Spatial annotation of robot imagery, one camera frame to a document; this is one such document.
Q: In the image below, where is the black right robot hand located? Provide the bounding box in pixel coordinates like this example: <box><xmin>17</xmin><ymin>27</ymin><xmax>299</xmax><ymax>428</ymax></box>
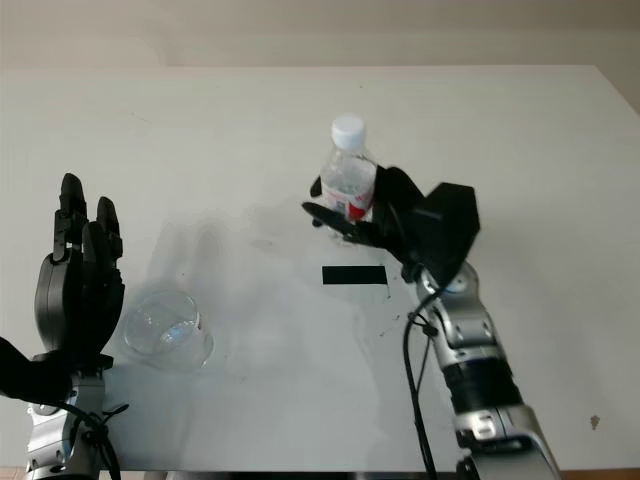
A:
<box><xmin>301</xmin><ymin>166</ymin><xmax>431</xmax><ymax>281</ymax></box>

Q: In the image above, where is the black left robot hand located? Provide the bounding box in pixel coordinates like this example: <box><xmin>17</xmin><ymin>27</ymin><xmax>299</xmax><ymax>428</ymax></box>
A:
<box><xmin>33</xmin><ymin>172</ymin><xmax>126</xmax><ymax>372</ymax></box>

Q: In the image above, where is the clear plastic water bottle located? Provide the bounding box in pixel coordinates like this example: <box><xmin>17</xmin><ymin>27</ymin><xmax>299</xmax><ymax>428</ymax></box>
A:
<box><xmin>319</xmin><ymin>115</ymin><xmax>378</xmax><ymax>224</ymax></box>

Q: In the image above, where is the black tape strip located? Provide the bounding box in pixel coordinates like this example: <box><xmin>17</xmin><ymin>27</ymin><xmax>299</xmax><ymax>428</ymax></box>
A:
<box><xmin>322</xmin><ymin>265</ymin><xmax>389</xmax><ymax>288</ymax></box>

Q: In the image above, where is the clear glass bowl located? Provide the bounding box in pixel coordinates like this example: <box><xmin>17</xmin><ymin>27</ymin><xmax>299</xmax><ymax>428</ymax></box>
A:
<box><xmin>121</xmin><ymin>292</ymin><xmax>217</xmax><ymax>373</ymax></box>

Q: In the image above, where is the dark robot torso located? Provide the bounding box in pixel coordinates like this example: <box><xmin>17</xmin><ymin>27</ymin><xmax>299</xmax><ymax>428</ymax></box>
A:
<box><xmin>164</xmin><ymin>470</ymin><xmax>461</xmax><ymax>480</ymax></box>

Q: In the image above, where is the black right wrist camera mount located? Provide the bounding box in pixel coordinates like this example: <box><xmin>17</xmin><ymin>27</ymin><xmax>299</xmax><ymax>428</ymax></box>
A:
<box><xmin>409</xmin><ymin>182</ymin><xmax>482</xmax><ymax>290</ymax></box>

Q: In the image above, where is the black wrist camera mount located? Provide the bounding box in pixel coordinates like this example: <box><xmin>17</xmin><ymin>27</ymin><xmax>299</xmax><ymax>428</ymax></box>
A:
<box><xmin>409</xmin><ymin>182</ymin><xmax>482</xmax><ymax>290</ymax></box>
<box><xmin>0</xmin><ymin>335</ymin><xmax>77</xmax><ymax>404</ymax></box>

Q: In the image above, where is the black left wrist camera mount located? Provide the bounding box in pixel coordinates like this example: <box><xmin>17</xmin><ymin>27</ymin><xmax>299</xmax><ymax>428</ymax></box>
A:
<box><xmin>0</xmin><ymin>335</ymin><xmax>77</xmax><ymax>404</ymax></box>

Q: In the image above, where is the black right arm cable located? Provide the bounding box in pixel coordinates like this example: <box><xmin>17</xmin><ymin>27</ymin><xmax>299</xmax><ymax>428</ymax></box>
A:
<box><xmin>402</xmin><ymin>277</ymin><xmax>442</xmax><ymax>474</ymax></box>

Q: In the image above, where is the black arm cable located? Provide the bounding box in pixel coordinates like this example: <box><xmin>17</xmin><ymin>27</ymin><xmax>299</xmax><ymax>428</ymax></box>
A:
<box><xmin>63</xmin><ymin>398</ymin><xmax>130</xmax><ymax>480</ymax></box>
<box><xmin>402</xmin><ymin>277</ymin><xmax>442</xmax><ymax>474</ymax></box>

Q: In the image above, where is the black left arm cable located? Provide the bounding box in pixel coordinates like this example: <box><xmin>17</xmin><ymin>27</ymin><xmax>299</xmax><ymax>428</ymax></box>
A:
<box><xmin>63</xmin><ymin>398</ymin><xmax>130</xmax><ymax>480</ymax></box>

